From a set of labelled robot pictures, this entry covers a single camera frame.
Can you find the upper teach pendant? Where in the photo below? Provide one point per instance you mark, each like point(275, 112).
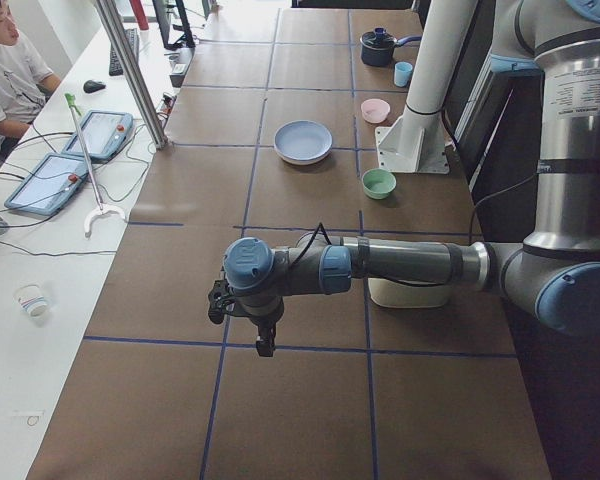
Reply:
point(104, 132)

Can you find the seated person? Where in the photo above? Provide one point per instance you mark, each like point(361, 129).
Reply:
point(25, 82)

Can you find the teach pendant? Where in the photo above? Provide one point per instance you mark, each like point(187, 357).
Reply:
point(104, 132)
point(49, 186)

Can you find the dark blue saucepan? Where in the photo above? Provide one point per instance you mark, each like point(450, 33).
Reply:
point(378, 46)

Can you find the reacher grabber stick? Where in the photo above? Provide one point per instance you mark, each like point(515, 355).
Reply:
point(102, 209)

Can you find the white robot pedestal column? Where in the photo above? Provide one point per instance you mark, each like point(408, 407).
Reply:
point(415, 143)

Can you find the black computer mouse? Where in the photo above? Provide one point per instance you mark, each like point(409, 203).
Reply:
point(92, 86)

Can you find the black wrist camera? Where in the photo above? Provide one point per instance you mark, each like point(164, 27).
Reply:
point(220, 302)

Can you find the blue cup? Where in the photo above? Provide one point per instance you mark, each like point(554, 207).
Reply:
point(402, 73)

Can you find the pink bowl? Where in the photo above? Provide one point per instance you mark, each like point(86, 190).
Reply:
point(375, 110)

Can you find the orange black connector board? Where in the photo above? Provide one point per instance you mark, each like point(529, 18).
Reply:
point(166, 103)

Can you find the aluminium frame post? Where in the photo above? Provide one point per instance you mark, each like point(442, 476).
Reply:
point(113, 26)

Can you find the green bowl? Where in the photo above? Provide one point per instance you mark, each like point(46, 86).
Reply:
point(378, 183)

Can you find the black monitor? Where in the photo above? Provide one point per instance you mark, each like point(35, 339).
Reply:
point(173, 23)

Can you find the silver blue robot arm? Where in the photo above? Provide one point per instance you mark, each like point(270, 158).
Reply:
point(554, 273)

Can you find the lower teach pendant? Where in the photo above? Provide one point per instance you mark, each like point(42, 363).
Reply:
point(49, 186)

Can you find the paper cup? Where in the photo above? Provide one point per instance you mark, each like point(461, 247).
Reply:
point(32, 300)

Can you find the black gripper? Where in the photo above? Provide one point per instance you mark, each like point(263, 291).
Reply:
point(263, 320)

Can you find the blue plate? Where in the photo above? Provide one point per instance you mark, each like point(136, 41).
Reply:
point(303, 142)

